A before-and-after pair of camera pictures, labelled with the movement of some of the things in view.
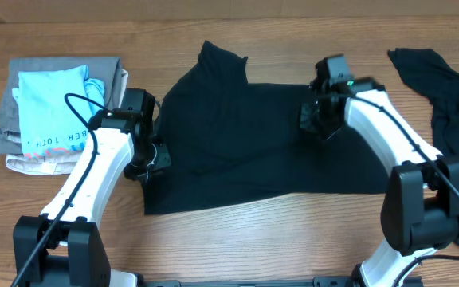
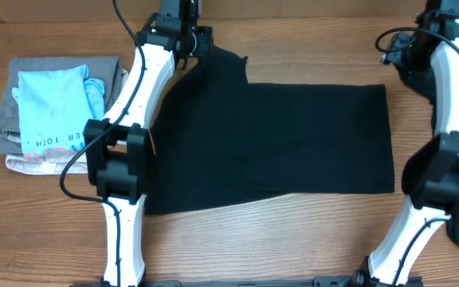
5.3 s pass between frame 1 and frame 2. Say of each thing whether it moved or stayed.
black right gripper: moved
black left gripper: moved
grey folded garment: stayed
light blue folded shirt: stayed
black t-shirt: stayed
